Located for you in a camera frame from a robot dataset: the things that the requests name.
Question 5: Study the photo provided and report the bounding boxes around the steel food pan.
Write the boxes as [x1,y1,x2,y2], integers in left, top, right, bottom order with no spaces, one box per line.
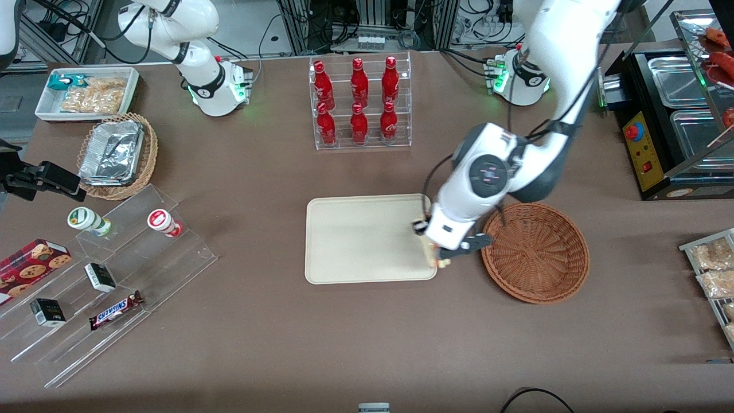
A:
[670,109,734,168]
[648,56,707,108]

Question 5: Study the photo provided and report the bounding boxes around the black white small carton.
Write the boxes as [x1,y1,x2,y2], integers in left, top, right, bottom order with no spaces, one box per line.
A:
[84,262,116,294]

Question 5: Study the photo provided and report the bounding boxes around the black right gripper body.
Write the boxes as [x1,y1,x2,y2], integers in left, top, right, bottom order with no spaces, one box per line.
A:
[0,166,42,202]

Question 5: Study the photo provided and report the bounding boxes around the white rectangular snack bin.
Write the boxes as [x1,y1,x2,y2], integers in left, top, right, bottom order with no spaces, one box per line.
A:
[34,67,141,124]

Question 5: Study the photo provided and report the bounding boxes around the metal display shelf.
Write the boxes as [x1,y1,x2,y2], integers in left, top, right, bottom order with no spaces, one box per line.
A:
[670,9,734,92]

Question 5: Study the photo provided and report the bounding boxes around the black table edge cable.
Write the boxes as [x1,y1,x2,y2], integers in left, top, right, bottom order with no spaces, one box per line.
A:
[500,388,575,413]

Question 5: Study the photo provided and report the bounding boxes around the clear acrylic stepped display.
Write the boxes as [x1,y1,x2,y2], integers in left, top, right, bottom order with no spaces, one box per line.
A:
[0,184,218,389]

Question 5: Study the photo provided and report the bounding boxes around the red cookie box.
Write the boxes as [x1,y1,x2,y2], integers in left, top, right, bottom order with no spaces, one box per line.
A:
[0,239,73,306]

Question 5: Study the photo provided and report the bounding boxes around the stacked aluminium foil containers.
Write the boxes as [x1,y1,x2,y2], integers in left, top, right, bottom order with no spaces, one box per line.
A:
[79,119,145,187]

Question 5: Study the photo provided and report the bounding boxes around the grey metal side frame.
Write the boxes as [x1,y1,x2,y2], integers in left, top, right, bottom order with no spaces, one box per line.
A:
[20,0,105,65]

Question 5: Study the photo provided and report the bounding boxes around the clear acrylic bottle rack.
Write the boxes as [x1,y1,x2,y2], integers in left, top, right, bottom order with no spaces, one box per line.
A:
[310,52,412,151]

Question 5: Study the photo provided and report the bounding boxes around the light wicker basket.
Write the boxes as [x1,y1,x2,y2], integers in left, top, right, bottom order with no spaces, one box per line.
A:
[76,112,159,201]

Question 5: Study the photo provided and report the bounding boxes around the green snack packet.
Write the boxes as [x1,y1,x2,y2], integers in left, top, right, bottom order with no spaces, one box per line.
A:
[47,73,89,91]

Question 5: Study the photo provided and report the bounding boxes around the snickers chocolate bar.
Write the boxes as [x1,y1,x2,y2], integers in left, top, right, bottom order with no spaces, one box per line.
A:
[89,290,144,332]

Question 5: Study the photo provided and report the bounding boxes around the clear bag fried snacks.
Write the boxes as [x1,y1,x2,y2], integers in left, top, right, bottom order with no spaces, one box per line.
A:
[83,77,128,93]
[60,86,124,114]

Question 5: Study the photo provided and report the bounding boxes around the tray of packaged snacks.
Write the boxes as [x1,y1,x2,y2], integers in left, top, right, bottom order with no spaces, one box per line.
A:
[679,228,734,350]

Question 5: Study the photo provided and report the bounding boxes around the triangular sandwich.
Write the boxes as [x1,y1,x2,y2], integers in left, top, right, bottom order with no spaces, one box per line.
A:
[424,235,452,270]

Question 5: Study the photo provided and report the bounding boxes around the green lid yogurt cup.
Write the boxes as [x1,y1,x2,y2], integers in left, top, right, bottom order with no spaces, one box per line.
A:
[67,206,112,237]

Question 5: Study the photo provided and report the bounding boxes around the red cola bottle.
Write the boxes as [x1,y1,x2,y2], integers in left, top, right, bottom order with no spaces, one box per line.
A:
[350,57,369,108]
[313,60,336,111]
[350,102,369,146]
[317,102,338,146]
[380,101,399,144]
[381,56,400,107]

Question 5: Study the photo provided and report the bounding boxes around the black food warmer appliance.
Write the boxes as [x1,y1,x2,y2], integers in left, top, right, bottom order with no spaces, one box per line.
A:
[598,49,734,201]

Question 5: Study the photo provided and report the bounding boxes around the aluminium frame with cables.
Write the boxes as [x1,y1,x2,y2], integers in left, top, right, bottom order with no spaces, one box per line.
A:
[278,0,459,55]

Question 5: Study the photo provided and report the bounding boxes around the beige rectangular tray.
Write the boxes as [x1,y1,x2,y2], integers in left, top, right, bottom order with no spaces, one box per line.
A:
[304,194,438,285]

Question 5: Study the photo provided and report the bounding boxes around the round brown wicker basket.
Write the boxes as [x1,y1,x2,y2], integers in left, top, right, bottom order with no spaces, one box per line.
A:
[481,202,590,305]

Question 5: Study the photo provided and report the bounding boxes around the red lid yogurt cup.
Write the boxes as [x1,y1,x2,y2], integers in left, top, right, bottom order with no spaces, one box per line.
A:
[147,209,184,239]

